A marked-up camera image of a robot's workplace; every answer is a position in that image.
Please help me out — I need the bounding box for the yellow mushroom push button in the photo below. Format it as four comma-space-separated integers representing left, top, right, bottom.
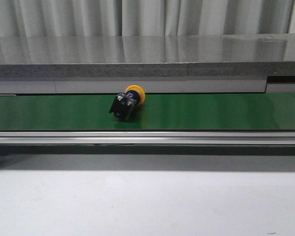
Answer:
109, 85, 146, 120

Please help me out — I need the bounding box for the green conveyor belt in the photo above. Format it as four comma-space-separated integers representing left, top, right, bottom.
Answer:
0, 93, 295, 131

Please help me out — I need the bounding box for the grey stone counter slab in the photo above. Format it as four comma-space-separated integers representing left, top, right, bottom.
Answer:
0, 33, 295, 95

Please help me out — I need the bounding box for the grey pleated curtain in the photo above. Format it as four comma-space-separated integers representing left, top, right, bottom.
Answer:
0, 0, 295, 37

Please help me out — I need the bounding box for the aluminium conveyor frame rail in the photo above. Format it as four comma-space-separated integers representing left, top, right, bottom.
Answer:
0, 131, 295, 145

